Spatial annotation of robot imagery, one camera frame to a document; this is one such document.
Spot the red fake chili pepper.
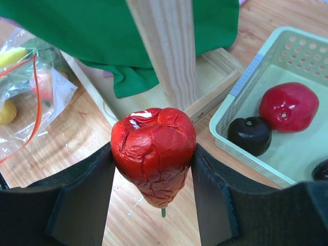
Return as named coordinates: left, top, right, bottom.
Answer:
left=110, top=108, right=196, bottom=217

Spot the dark purple fake eggplant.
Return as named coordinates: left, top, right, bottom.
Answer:
left=311, top=159, right=328, bottom=180

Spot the green sleeveless shirt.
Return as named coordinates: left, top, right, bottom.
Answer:
left=1, top=0, right=239, bottom=98

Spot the green fake lettuce leaf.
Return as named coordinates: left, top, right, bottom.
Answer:
left=22, top=37, right=68, bottom=72

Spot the small dark fake plum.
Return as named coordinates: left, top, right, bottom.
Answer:
left=227, top=116, right=272, bottom=156

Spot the yellow fake banana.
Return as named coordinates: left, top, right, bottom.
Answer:
left=0, top=47, right=29, bottom=67

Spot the wooden clothes rack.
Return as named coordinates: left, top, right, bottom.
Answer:
left=64, top=1, right=244, bottom=125

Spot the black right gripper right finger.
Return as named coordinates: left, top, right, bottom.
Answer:
left=191, top=145, right=327, bottom=245

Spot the light green plastic basket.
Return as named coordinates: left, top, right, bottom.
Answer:
left=209, top=27, right=327, bottom=188

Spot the clear zip top bag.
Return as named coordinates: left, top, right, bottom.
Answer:
left=1, top=28, right=77, bottom=162

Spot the red fake apple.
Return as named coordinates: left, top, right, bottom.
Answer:
left=259, top=82, right=319, bottom=133

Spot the orange fake peach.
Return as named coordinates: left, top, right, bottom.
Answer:
left=36, top=68, right=53, bottom=104

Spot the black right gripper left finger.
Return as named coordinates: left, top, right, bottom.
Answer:
left=1, top=143, right=115, bottom=245

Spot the yellow fake lemon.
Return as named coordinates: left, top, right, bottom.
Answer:
left=0, top=99, right=17, bottom=125

